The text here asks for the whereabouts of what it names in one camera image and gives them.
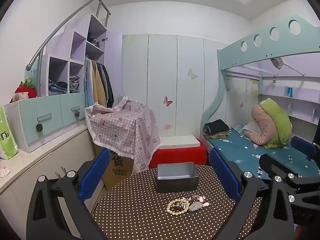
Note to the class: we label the red storage box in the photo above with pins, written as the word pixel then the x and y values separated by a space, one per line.
pixel 180 157

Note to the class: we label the light blue hanging garment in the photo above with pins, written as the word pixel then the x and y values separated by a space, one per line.
pixel 88 82

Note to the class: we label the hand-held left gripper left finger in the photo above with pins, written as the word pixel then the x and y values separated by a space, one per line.
pixel 93 173

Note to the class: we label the cardboard box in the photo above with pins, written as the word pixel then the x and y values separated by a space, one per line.
pixel 117 170

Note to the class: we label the white pillow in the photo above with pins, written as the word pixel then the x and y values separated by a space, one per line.
pixel 251 128

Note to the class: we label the pink butterfly sticker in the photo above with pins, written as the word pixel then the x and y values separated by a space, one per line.
pixel 167 101

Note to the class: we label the dark hanging coat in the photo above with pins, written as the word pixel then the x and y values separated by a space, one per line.
pixel 108 87

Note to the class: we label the silver bead jewelry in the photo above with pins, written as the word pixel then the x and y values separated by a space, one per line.
pixel 194 197

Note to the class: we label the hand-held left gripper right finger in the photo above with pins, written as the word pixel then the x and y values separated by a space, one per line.
pixel 223 173

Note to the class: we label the crumpled white paper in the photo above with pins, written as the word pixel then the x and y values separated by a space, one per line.
pixel 3 172

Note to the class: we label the pink quilt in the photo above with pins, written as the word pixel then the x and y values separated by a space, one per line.
pixel 262 125

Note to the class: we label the tan folded garment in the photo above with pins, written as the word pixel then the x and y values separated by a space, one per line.
pixel 220 135

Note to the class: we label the red strawberry plush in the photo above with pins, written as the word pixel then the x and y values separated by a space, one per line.
pixel 26 91

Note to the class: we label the low white cabinet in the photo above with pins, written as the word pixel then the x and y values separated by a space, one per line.
pixel 37 162

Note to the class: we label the folded blue jeans stack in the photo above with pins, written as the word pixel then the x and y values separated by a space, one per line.
pixel 58 87

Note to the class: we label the yellow hanging coat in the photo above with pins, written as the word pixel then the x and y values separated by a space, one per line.
pixel 98 87

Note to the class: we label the mint white cabinet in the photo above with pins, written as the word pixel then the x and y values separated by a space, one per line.
pixel 80 42

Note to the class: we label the small pinecone ornament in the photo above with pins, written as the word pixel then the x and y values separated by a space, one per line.
pixel 77 114

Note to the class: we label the yellow butterfly sticker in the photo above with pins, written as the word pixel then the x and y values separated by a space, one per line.
pixel 192 74

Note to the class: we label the grey metal handrail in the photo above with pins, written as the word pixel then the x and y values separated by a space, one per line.
pixel 29 66

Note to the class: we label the folded grey jeans stack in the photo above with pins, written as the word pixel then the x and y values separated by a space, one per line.
pixel 74 83

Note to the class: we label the large pinecone ornament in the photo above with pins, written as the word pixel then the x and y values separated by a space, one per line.
pixel 39 127

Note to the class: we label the grey metal box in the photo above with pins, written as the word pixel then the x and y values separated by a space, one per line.
pixel 177 183

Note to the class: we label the small blue wall hook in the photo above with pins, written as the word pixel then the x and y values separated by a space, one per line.
pixel 290 91

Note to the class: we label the green quilt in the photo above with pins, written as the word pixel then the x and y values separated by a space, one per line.
pixel 277 120

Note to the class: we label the pink flower hair clip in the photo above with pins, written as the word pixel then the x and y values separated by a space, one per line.
pixel 201 199

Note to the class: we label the pale green wardrobe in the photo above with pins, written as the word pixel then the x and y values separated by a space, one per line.
pixel 162 75

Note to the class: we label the grey oval pendant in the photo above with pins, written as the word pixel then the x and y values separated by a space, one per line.
pixel 195 207

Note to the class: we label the black folded garment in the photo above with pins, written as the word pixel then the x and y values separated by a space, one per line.
pixel 216 126

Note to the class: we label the pink checked cloth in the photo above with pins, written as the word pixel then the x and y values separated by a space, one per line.
pixel 125 127

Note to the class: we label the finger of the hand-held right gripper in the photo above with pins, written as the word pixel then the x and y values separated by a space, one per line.
pixel 303 147
pixel 271 163

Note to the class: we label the clothes on shelf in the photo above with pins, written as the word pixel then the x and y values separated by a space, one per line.
pixel 94 42

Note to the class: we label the white lid board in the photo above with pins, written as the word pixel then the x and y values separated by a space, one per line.
pixel 180 141

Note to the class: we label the light green bunk bed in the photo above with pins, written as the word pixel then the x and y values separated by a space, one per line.
pixel 250 52

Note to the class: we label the blue printed bed sheet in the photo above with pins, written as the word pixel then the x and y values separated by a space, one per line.
pixel 237 150

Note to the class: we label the green paper bag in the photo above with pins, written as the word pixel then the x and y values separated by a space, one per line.
pixel 7 135

